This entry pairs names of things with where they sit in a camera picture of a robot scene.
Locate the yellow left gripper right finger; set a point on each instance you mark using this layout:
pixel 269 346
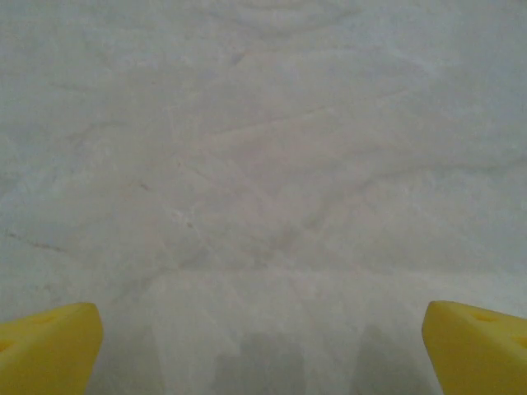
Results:
pixel 477 354

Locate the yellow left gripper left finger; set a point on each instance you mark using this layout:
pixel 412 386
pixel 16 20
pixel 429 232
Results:
pixel 49 349

